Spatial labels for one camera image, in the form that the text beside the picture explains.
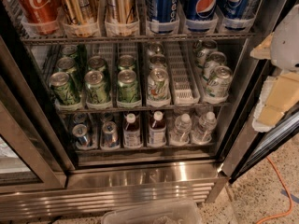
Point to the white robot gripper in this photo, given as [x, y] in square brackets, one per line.
[286, 44]

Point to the gold orange can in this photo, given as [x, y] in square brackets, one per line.
[121, 17]

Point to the white can front right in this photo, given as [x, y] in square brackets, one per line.
[219, 82]

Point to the white can middle right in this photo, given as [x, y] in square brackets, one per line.
[214, 59]

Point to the blue Pepsi can right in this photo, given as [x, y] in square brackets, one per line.
[235, 12]

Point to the blue pepsi can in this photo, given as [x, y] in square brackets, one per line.
[235, 12]
[197, 11]

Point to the fridge glass door right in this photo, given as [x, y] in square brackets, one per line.
[241, 146]

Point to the fridge glass door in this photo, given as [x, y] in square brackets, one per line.
[241, 146]
[26, 162]

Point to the empty white can tray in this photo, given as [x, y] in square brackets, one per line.
[183, 86]

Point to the blue Pepsi can middle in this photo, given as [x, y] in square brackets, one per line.
[197, 11]

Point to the white can behind middle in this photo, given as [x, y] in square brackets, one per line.
[157, 61]

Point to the white diet 7up can front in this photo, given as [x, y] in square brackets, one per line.
[158, 84]

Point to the blue Bud Light can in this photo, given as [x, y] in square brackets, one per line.
[162, 15]

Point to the green can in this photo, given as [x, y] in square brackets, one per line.
[64, 88]
[69, 65]
[97, 88]
[128, 91]
[99, 64]
[126, 62]

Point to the stainless steel fridge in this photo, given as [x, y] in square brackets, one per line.
[100, 180]

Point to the small blue can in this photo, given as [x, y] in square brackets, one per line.
[110, 135]
[81, 133]

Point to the small blue can left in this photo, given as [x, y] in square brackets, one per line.
[81, 133]

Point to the gold can left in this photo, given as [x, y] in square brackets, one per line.
[81, 16]

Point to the green can behind left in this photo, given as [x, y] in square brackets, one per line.
[69, 65]

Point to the green can front left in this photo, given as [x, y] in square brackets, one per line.
[64, 88]

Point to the red Coca-Cola can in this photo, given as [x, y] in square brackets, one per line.
[42, 13]

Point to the fridge glass door left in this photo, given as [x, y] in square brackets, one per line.
[26, 162]

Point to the clear water bottle right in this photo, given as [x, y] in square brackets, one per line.
[202, 132]

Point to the clear water bottle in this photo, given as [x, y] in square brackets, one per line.
[202, 132]
[179, 135]

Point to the clear water bottle left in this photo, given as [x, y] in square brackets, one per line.
[179, 135]

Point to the dark juice bottle right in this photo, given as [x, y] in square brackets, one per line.
[157, 130]

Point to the dark juice bottle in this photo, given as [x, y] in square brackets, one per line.
[131, 131]
[157, 130]

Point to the dark juice bottle left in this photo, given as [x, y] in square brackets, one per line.
[131, 131]

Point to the clear plastic bin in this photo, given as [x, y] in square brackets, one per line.
[178, 211]

